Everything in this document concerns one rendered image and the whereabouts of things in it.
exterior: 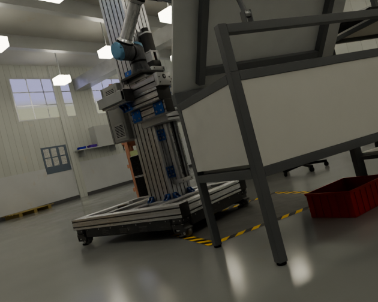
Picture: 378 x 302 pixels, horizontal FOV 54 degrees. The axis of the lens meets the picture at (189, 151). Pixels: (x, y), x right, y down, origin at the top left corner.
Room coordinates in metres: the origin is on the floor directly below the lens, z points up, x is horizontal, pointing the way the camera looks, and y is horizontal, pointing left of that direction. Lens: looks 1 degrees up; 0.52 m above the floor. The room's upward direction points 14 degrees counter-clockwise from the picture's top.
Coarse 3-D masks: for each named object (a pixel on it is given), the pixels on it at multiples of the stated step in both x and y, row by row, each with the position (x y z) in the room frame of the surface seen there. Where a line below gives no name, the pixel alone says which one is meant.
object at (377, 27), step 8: (376, 0) 2.76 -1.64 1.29; (360, 24) 2.33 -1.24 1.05; (368, 24) 2.24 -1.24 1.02; (376, 24) 2.41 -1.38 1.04; (344, 32) 2.41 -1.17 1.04; (352, 32) 2.36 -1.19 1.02; (360, 32) 2.54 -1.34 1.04; (368, 32) 2.61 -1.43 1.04; (376, 32) 2.68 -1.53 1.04; (336, 40) 2.48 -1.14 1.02; (344, 40) 2.60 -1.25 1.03; (352, 40) 2.63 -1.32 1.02; (360, 40) 2.68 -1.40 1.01; (360, 152) 2.54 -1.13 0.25; (368, 152) 2.50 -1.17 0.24; (376, 152) 2.44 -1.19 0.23
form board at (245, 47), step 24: (192, 0) 1.82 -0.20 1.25; (216, 0) 1.88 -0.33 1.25; (264, 0) 2.01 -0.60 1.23; (288, 0) 2.08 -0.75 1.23; (312, 0) 2.16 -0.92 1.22; (336, 0) 2.25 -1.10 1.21; (192, 24) 1.88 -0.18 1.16; (216, 24) 1.95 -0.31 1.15; (336, 24) 2.35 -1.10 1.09; (192, 48) 1.95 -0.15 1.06; (216, 48) 2.02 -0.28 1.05; (240, 48) 2.09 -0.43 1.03; (264, 48) 2.17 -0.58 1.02; (288, 48) 2.26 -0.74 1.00; (312, 48) 2.35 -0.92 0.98; (192, 72) 2.02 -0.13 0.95
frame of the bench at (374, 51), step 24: (240, 72) 1.49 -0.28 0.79; (264, 72) 1.54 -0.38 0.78; (192, 96) 1.83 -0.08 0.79; (240, 96) 1.48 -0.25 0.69; (240, 120) 1.49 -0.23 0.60; (360, 144) 1.71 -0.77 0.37; (264, 168) 1.49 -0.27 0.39; (288, 168) 1.54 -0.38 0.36; (360, 168) 2.45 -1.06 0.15; (264, 192) 1.48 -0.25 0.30; (264, 216) 1.50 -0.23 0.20; (216, 240) 1.99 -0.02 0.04
